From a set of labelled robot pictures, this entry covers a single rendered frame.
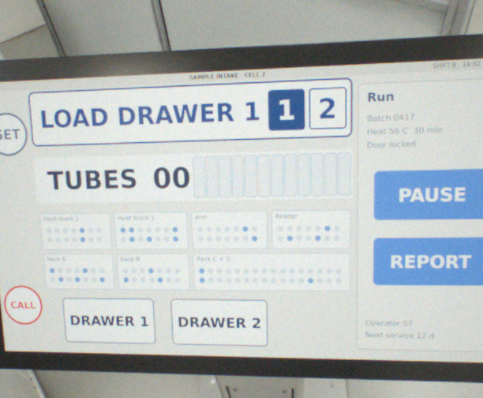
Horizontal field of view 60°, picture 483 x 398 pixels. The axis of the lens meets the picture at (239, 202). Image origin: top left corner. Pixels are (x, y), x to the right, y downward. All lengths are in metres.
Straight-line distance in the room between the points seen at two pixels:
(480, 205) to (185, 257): 0.27
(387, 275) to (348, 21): 0.79
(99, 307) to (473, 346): 0.35
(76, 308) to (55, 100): 0.20
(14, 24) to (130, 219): 3.64
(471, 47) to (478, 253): 0.18
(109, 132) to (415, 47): 0.28
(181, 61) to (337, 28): 0.76
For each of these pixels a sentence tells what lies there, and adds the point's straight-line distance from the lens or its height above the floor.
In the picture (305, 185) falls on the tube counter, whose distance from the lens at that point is 0.38.
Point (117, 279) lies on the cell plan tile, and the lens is 0.43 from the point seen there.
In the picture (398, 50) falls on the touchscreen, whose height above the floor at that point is 1.19.
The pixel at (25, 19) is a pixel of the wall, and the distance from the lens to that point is 4.03.
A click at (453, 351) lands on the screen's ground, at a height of 0.99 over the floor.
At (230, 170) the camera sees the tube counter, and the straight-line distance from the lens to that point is 0.39.
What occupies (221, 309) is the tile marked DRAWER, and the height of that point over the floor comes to 1.01.
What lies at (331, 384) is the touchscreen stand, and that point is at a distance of 1.43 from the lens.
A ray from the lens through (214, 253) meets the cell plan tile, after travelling 0.40.
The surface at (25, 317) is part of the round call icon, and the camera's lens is 0.49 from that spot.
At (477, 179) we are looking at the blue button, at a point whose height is 1.11.
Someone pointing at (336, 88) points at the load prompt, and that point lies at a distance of 0.39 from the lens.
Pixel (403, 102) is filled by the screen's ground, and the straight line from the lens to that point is 0.40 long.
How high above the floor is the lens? 1.37
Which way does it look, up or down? 46 degrees down
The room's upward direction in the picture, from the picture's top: 7 degrees counter-clockwise
